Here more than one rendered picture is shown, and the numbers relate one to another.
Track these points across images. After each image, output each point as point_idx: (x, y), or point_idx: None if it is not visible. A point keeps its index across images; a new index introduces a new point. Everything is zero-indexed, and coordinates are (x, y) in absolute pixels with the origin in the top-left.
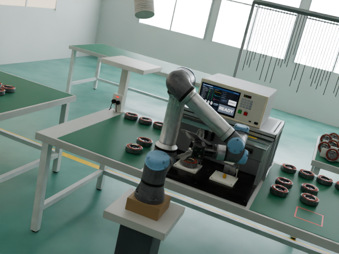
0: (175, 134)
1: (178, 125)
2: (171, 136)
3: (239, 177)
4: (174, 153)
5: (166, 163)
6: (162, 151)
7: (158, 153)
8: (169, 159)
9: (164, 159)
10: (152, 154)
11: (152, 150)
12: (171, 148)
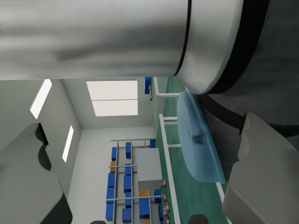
0: (91, 69)
1: (8, 63)
2: (115, 77)
3: None
4: (248, 76)
5: (201, 182)
6: (185, 108)
7: (182, 125)
8: (203, 168)
9: (189, 166)
10: (179, 127)
11: (177, 101)
12: (193, 89)
